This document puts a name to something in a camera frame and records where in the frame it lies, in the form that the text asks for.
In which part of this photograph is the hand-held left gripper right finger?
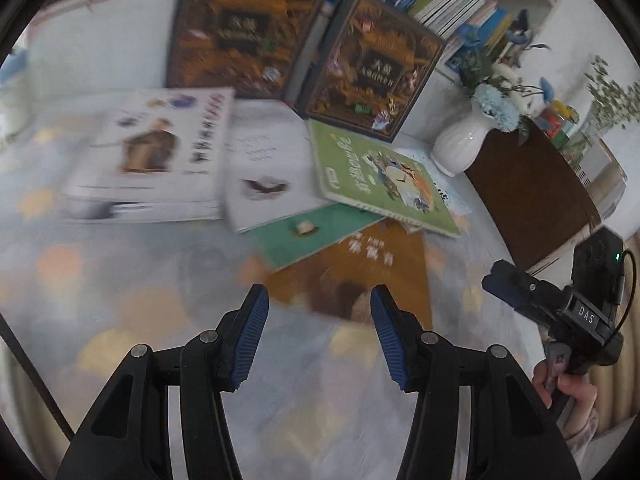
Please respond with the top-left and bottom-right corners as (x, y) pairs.
(370, 284), (583, 480)

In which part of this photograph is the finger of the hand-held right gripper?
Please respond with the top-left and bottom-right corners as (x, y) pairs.
(482, 275), (561, 326)
(492, 259), (568, 306)

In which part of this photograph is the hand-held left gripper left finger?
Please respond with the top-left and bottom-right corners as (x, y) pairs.
(55, 283), (271, 480)

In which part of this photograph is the brown orange book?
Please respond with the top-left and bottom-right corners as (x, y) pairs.
(265, 217), (433, 328)

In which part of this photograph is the white book with robed figure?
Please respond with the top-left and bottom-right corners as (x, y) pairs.
(75, 87), (236, 207)

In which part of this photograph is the person's right forearm pink sleeve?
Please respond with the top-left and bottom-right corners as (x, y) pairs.
(562, 407), (601, 468)

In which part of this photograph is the row of white blue books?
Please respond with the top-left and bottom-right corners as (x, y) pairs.
(330, 0), (516, 68)

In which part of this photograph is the person's right hand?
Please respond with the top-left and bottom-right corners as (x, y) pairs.
(532, 360), (598, 431)

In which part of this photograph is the brown wooden cabinet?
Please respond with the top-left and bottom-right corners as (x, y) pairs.
(464, 122), (608, 273)

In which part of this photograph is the teal green book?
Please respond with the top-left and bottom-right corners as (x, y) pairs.
(247, 205), (386, 273)

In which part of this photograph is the white vase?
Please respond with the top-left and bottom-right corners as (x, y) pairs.
(431, 97), (496, 177)

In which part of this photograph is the colourful toy jar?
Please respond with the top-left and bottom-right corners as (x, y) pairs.
(537, 100), (581, 143)

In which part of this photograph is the light green picture book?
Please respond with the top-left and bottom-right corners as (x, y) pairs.
(307, 119), (463, 238)

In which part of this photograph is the white book with bird picture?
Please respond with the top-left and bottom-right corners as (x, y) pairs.
(222, 100), (333, 233)

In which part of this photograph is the blue white flower bouquet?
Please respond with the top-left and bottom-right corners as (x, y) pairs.
(457, 7), (551, 146)

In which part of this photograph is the green dried plant sprig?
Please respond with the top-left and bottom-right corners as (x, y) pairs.
(580, 55), (640, 136)

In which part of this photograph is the large dark ornate book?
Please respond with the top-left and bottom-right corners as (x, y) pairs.
(165, 0), (331, 101)
(295, 0), (448, 143)

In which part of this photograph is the white bookshelf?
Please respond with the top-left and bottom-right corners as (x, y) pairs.
(27, 0), (571, 91)

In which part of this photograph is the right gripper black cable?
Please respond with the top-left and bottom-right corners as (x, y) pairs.
(605, 260), (638, 351)

